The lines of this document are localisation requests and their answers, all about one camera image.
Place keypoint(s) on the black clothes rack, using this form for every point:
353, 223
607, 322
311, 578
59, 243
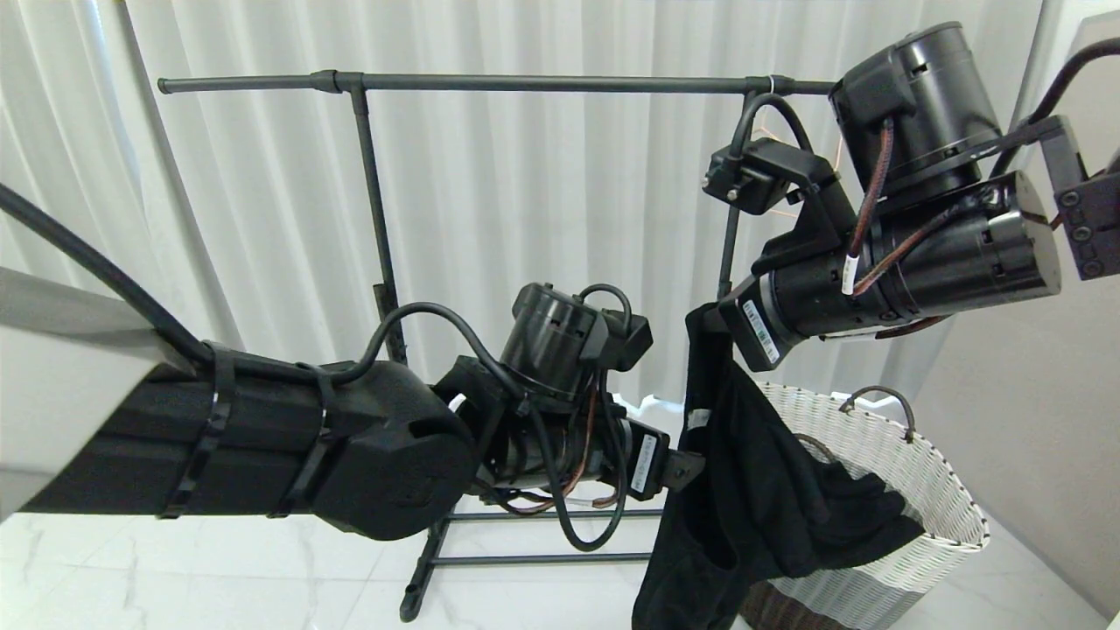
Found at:
525, 83

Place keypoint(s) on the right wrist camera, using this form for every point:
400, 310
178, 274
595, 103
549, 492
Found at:
761, 175

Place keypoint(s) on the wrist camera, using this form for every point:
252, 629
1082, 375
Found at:
626, 341
761, 175

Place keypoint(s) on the white laundry basket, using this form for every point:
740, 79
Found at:
910, 490

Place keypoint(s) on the white curtain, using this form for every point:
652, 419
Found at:
525, 219

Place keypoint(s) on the black garment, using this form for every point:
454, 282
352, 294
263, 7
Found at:
752, 490

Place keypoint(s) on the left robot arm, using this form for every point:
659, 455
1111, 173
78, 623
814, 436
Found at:
262, 437

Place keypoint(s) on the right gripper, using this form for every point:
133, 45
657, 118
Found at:
814, 302

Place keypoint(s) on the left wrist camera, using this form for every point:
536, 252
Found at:
626, 341

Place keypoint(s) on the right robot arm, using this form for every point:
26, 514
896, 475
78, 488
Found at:
945, 96

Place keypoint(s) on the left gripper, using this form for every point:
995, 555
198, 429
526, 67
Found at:
658, 446

